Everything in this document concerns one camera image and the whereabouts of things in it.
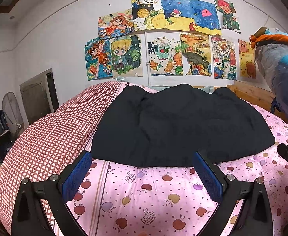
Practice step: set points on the black large jacket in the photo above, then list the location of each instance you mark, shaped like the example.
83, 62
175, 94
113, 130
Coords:
166, 128

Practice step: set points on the landscape cliff drawing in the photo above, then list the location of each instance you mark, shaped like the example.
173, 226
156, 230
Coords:
196, 49

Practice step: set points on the orange plush toy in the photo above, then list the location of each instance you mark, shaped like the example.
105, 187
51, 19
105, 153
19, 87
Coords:
263, 36

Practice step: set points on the blue sea beach drawing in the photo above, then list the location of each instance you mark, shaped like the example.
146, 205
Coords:
191, 15

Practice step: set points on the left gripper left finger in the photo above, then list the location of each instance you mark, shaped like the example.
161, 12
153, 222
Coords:
73, 175

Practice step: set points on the red checkered quilt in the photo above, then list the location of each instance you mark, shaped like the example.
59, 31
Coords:
52, 142

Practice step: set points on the reclining girl drawing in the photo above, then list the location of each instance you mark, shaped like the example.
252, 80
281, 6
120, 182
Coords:
116, 24

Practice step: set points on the moon night drawing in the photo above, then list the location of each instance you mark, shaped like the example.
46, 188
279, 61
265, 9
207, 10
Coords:
148, 15

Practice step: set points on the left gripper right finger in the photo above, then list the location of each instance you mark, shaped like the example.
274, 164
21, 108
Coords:
211, 177

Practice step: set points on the anime girl swimming drawing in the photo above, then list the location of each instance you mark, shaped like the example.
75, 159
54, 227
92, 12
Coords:
98, 59

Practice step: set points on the yellow bear drawing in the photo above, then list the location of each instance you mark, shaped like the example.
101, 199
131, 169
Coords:
247, 60

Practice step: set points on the red-haired kid drawing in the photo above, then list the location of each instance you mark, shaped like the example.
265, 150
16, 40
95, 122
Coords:
229, 20

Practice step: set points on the pink apple-print bedsheet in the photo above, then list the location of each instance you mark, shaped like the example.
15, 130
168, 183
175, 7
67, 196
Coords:
115, 199

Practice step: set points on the grey standing fan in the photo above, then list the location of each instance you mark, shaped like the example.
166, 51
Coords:
12, 113

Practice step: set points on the wooden bed frame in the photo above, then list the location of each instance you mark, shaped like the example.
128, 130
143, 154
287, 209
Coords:
254, 95

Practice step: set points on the grey wall door panel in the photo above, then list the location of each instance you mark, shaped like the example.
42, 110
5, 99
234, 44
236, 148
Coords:
39, 96

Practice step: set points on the plastic-wrapped grey bedding bundle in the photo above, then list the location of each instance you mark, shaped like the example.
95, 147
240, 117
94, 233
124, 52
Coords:
272, 61

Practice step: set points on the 2024 dragon drawing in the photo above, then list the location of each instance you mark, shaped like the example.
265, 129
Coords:
224, 58

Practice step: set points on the fruit drink drawing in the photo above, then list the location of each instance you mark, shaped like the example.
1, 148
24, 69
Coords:
165, 54

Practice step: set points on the blond boy drawing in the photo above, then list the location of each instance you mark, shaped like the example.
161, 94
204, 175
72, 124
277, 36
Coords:
126, 55

